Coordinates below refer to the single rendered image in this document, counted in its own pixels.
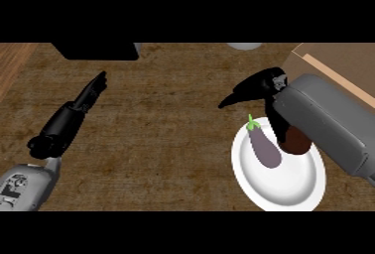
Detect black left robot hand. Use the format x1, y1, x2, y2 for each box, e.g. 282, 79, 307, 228
26, 70, 107, 161

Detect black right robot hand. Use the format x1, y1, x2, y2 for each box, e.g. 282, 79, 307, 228
217, 66, 293, 153

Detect cardboard box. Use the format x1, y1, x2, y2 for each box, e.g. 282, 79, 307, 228
280, 42, 375, 115

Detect purple eggplant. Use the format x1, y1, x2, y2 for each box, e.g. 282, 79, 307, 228
245, 113, 283, 170

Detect white plate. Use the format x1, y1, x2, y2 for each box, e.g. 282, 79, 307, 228
230, 116, 327, 212

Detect pale grey round object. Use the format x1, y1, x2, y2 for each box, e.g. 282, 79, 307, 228
224, 42, 264, 52

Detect brown round vegetable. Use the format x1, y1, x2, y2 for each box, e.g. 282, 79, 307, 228
280, 126, 313, 156

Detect black appliance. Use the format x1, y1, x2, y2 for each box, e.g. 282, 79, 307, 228
50, 42, 141, 62

